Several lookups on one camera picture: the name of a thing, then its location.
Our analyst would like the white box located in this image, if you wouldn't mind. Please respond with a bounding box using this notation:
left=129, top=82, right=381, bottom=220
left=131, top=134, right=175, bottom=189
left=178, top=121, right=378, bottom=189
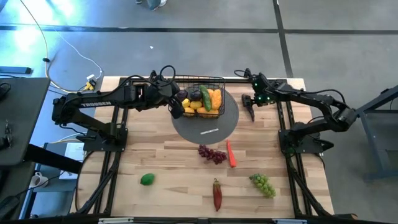
left=63, top=142, right=85, bottom=180

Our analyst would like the orange-yellow bell pepper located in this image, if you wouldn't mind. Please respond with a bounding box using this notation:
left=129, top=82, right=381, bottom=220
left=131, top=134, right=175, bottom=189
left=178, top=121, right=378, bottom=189
left=197, top=107, right=220, bottom=118

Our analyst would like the black metal stand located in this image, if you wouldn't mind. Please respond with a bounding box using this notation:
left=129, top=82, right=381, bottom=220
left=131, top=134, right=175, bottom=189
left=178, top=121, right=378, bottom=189
left=356, top=85, right=398, bottom=181

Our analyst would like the white floor cable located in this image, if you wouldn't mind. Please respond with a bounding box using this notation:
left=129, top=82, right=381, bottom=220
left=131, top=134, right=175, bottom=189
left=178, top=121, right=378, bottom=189
left=52, top=27, right=104, bottom=82

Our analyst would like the black wire basket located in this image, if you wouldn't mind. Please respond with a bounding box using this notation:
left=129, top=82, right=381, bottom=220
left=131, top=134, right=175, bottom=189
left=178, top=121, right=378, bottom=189
left=169, top=75, right=227, bottom=119

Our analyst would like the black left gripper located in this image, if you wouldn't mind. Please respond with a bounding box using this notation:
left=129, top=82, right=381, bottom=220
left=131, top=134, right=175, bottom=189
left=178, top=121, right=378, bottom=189
left=144, top=75, right=185, bottom=120

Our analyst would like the red grape bunch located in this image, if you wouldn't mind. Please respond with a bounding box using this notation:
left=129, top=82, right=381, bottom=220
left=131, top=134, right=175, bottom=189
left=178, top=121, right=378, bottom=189
left=198, top=144, right=228, bottom=166

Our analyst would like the green cucumber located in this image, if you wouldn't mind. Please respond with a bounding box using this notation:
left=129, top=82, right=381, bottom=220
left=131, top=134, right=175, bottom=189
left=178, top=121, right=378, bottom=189
left=199, top=84, right=213, bottom=112

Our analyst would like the black power strip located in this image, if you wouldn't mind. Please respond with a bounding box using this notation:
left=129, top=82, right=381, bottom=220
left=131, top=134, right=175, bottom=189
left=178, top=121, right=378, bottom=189
left=0, top=66, right=32, bottom=75

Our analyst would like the white mug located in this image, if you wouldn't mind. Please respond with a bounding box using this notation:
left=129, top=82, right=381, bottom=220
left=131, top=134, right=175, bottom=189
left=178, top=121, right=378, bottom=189
left=29, top=171, right=49, bottom=189

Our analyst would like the yellow bell pepper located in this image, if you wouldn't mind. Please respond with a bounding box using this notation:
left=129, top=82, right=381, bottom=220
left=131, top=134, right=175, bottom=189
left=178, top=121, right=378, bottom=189
left=207, top=88, right=223, bottom=110

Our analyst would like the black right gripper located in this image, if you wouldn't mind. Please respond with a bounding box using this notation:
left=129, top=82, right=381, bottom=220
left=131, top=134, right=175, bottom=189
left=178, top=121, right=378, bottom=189
left=241, top=72, right=277, bottom=123

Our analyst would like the orange carrot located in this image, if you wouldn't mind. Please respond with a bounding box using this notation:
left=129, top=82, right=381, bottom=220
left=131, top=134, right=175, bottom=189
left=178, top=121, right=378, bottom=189
left=226, top=139, right=238, bottom=169

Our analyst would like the green lime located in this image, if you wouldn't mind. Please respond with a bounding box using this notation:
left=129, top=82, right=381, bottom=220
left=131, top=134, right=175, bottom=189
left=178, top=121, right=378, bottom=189
left=139, top=172, right=156, bottom=187

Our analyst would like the white tape strip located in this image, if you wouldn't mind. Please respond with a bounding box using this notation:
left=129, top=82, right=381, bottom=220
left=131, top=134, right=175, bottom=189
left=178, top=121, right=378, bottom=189
left=273, top=218, right=307, bottom=224
left=98, top=217, right=134, bottom=224

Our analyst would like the yellow white power plug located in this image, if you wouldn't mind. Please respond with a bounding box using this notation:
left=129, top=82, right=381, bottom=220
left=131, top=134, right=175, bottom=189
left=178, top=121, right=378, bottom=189
left=83, top=73, right=98, bottom=91

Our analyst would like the yellow floor cable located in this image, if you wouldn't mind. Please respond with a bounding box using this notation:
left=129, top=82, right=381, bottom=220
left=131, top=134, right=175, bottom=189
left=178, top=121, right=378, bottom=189
left=19, top=0, right=94, bottom=94

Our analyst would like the black side desk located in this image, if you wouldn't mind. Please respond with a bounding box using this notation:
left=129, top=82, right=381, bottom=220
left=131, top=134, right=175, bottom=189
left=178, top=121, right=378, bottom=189
left=0, top=77, right=83, bottom=175

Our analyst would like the green grape bunch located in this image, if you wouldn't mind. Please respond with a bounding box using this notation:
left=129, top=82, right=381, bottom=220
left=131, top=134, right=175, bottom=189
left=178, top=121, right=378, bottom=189
left=248, top=173, right=277, bottom=199

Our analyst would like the round grey woven mat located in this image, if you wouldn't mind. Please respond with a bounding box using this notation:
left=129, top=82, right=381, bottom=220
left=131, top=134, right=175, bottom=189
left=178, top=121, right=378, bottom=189
left=170, top=88, right=240, bottom=146

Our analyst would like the person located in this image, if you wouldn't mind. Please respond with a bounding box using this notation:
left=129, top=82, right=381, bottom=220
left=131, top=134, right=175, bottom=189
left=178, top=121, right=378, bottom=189
left=136, top=0, right=168, bottom=11

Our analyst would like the black table frame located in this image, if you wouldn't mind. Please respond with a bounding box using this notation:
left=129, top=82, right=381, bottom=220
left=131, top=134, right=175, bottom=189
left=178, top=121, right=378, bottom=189
left=73, top=76, right=335, bottom=218

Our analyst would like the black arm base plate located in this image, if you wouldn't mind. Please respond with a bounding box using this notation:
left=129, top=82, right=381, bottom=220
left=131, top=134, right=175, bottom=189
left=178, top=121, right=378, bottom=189
left=278, top=129, right=335, bottom=155
left=83, top=127, right=129, bottom=152

